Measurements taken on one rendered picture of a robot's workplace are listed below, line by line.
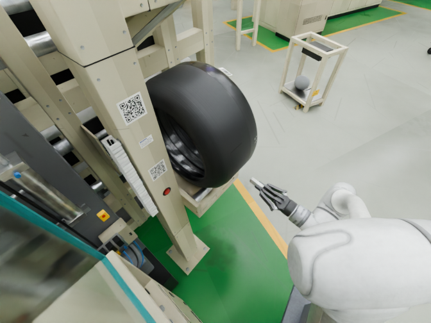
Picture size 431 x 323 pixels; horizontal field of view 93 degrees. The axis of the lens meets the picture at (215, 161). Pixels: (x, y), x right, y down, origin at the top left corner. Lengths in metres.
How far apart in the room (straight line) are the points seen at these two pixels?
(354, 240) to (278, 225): 1.68
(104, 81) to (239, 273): 1.66
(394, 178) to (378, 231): 2.47
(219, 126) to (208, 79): 0.19
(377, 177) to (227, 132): 2.23
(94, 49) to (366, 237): 0.62
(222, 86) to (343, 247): 0.64
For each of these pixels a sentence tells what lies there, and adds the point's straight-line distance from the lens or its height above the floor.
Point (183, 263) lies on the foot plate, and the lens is 1.92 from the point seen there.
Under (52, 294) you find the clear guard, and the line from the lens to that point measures 0.31.
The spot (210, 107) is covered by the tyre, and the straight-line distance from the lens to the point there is 0.75.
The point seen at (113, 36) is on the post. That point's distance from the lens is 0.57.
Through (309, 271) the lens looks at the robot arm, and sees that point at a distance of 0.39.
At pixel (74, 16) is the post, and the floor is 1.74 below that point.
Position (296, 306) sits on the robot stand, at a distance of 1.26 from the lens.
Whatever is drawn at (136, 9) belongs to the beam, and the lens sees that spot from 0.91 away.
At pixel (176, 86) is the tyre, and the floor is 1.46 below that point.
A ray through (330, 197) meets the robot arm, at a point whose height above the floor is 1.08.
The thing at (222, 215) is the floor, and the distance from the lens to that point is 2.04.
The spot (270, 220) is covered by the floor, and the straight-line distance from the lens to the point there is 2.07.
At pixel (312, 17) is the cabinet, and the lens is 5.46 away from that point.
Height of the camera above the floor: 1.86
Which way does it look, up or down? 51 degrees down
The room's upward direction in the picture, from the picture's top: 3 degrees counter-clockwise
